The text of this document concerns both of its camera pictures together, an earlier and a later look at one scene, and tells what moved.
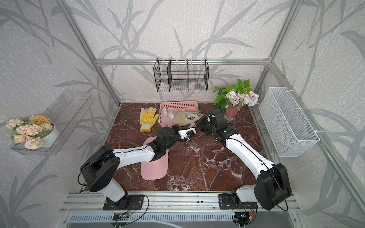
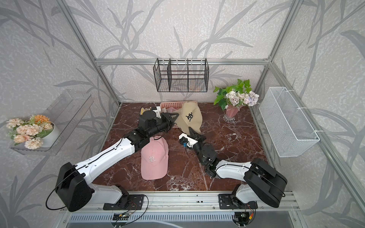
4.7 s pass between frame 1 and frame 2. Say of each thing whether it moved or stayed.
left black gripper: moved
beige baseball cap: moved
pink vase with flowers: stayed
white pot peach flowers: stayed
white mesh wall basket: stayed
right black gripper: moved
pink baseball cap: stayed
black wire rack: stayed
